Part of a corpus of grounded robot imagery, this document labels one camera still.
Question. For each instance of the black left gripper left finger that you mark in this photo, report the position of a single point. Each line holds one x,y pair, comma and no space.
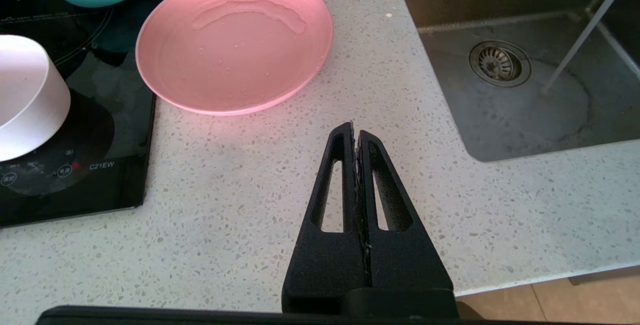
325,265

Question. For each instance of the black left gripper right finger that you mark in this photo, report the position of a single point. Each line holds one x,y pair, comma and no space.
400,260

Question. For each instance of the large salmon pink plate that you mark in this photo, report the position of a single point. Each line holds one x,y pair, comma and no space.
235,50

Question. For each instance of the small light pink plate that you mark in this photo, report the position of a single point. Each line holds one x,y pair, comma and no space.
25,100

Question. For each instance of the stainless steel sink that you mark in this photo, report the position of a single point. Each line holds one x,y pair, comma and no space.
525,115

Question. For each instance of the metal sink drain strainer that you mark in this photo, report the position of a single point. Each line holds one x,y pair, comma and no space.
500,62

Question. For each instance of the black induction cooktop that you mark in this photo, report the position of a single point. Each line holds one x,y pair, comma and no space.
75,165

